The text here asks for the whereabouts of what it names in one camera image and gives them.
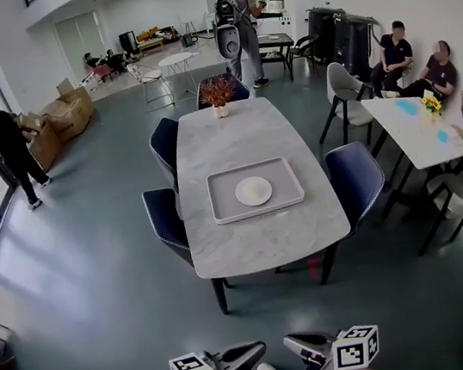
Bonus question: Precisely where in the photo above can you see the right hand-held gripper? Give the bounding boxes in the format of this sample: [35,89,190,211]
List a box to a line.
[281,320,386,370]

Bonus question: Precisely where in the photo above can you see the white round plate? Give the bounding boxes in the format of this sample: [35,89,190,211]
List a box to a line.
[232,173,275,210]

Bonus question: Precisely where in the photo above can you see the grey marble dining table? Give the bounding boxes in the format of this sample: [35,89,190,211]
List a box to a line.
[165,85,361,319]

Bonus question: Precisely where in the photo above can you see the red floor marker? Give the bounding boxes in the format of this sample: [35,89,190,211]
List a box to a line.
[306,257,322,280]

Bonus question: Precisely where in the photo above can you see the grey rectangular tray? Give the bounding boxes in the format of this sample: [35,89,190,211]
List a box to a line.
[204,152,309,227]

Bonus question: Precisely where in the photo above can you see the white marble side table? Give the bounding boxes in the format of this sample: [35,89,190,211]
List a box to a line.
[359,83,463,223]

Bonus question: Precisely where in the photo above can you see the large light blue cloth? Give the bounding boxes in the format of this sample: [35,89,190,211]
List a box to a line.
[395,100,420,120]

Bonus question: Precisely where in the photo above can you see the red plant in white pot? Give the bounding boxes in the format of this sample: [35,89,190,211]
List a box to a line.
[195,72,243,121]

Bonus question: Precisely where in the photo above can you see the sunflowers in small vase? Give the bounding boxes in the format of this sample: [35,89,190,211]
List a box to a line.
[421,94,444,123]

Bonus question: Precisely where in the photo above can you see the black armchair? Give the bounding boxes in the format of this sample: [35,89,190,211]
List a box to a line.
[285,33,325,74]

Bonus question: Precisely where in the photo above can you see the pile of cardboard boxes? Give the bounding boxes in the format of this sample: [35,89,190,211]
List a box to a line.
[9,74,105,177]

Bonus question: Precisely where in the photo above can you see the black cabinet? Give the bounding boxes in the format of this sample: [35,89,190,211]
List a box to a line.
[326,10,388,85]
[303,3,352,66]

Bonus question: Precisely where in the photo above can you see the white round table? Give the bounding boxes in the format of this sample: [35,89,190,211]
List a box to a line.
[157,50,200,100]

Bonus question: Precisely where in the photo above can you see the dark low table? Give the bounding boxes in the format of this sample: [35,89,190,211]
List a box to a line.
[255,29,301,85]

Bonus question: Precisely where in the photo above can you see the pink lounge chair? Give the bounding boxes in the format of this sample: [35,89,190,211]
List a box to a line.
[89,63,115,83]

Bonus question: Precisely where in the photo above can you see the yellow sofa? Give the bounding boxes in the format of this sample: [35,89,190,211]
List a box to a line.
[133,23,182,59]

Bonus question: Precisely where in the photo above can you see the black box unit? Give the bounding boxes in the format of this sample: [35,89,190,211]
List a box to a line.
[118,29,140,58]

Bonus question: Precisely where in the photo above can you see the grey roller blinds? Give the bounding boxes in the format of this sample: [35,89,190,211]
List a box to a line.
[52,9,110,79]

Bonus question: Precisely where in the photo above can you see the white wire chair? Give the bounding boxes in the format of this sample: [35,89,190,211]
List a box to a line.
[125,57,176,113]

